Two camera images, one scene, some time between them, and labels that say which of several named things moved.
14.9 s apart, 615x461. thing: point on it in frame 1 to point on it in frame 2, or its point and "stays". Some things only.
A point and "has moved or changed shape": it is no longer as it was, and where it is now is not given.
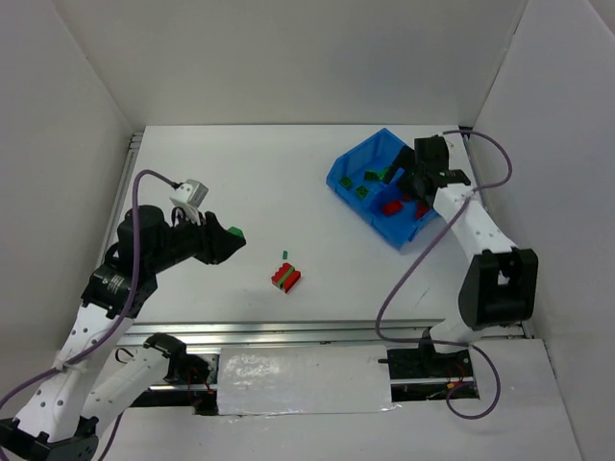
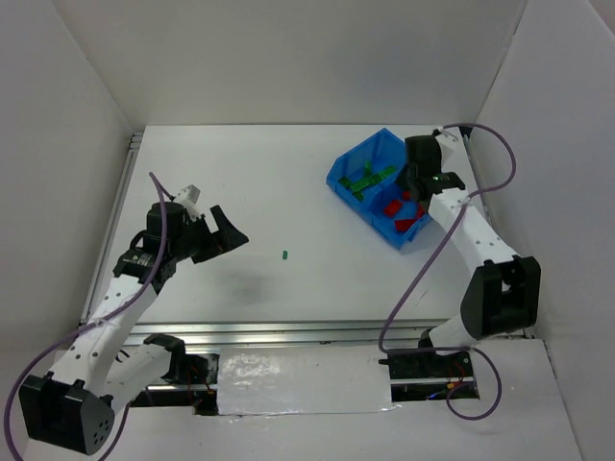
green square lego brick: (347, 181) stays
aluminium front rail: (310, 333) stays
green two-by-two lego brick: (362, 190) has moved or changed shape
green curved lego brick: (381, 175) stays
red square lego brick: (392, 207) stays
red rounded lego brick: (421, 209) to (404, 225)
